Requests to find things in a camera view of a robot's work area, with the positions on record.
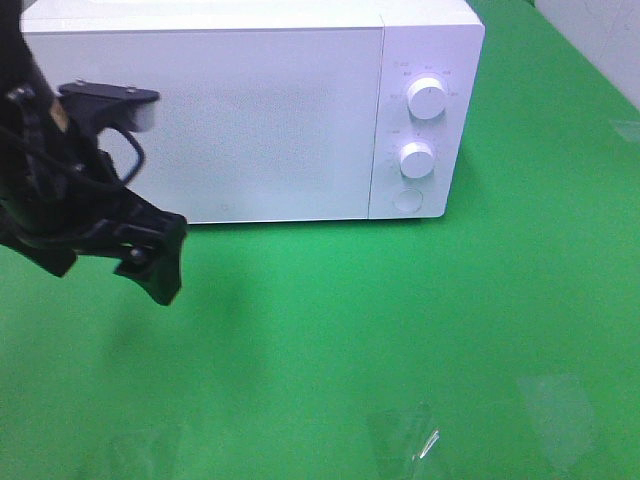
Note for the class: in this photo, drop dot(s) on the round microwave door button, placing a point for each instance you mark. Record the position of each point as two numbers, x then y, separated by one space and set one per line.
408 201

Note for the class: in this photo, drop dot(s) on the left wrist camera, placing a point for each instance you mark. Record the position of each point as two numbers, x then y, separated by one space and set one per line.
96 106

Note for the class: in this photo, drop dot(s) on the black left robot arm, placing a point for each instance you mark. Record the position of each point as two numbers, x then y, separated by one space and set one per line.
12 60

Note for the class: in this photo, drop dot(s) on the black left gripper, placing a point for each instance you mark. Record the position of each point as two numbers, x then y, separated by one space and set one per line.
64 190

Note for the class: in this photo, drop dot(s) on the white microwave door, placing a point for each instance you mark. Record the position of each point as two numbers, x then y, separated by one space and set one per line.
250 126

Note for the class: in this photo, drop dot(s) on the white microwave knob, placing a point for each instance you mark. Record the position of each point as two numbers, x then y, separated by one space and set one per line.
416 160
426 97

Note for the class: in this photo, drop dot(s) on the white microwave oven body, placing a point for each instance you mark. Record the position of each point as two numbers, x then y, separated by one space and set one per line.
443 38

